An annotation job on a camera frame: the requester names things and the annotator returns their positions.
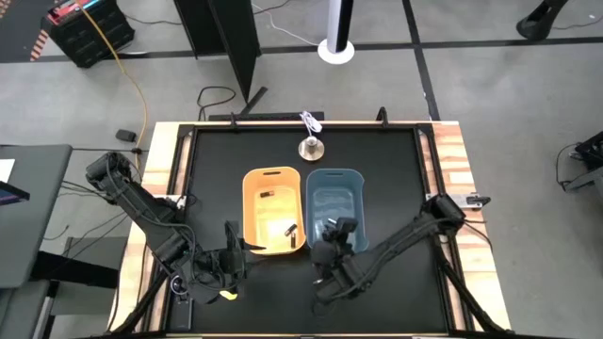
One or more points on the grey desk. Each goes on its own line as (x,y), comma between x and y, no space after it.
(26,216)

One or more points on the black metal table frame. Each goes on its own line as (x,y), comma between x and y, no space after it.
(426,155)

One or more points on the black stand foot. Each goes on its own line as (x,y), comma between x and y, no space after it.
(539,19)

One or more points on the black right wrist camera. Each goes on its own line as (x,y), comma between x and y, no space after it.
(347,225)

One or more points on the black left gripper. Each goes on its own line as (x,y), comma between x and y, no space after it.
(233,263)

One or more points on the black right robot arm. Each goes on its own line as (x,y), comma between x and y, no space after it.
(400,240)

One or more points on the blue plastic basket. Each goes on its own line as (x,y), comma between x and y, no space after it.
(335,198)

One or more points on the silver camera mount base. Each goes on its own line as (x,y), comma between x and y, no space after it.
(311,148)

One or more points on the yellow plastic basket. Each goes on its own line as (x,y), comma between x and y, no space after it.
(272,212)

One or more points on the black storage crate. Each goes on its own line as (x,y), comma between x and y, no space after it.
(89,30)

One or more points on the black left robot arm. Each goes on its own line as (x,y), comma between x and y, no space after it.
(141,207)

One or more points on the copper black Duracell battery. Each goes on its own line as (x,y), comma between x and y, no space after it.
(290,230)
(292,242)
(267,193)

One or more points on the black divider panel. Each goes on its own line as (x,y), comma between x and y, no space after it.
(221,37)

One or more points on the metal clamp bracket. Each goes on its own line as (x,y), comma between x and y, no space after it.
(471,200)

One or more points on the silver black Energizer battery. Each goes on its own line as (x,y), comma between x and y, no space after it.
(332,221)

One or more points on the white pole with round base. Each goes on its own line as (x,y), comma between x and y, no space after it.
(336,33)

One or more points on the small black floor box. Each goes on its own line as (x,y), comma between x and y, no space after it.
(125,135)

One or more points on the yellow tag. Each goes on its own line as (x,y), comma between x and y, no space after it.
(227,295)

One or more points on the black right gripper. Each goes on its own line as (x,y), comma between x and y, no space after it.
(332,249)

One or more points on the wooden table frame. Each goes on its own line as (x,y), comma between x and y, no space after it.
(452,155)

